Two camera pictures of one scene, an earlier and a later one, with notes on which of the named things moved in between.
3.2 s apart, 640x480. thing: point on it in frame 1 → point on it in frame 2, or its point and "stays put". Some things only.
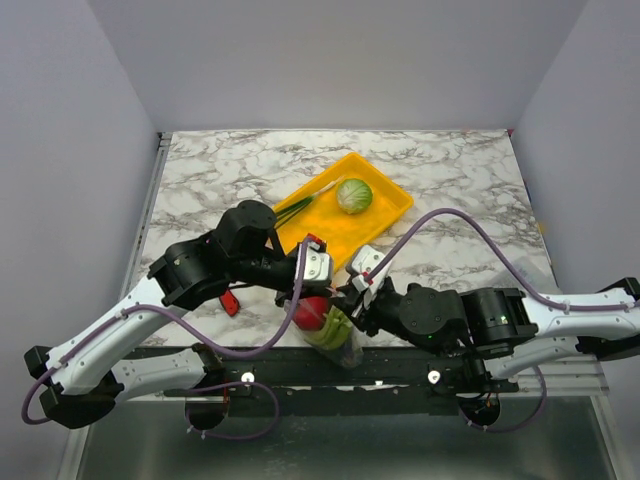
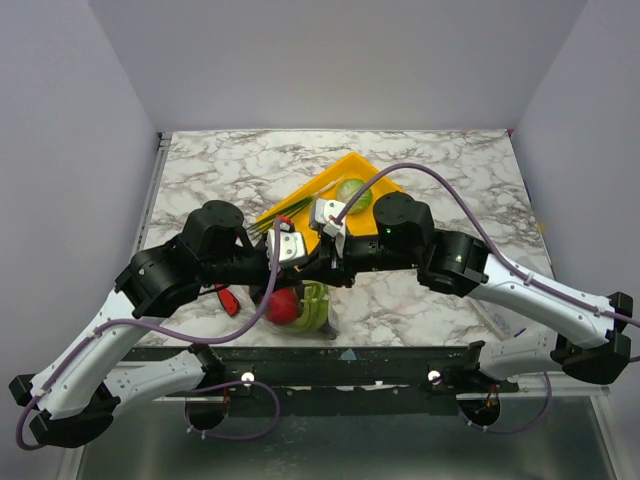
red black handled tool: x=230 y=302 stays put
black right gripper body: x=357 y=304 → x=350 y=255
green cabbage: x=353 y=195 stays put
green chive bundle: x=284 y=215 stays put
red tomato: x=309 y=312 → x=282 y=306
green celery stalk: x=334 y=333 → x=316 y=309
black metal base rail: x=389 y=381 stays put
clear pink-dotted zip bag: x=325 y=328 → x=348 y=311
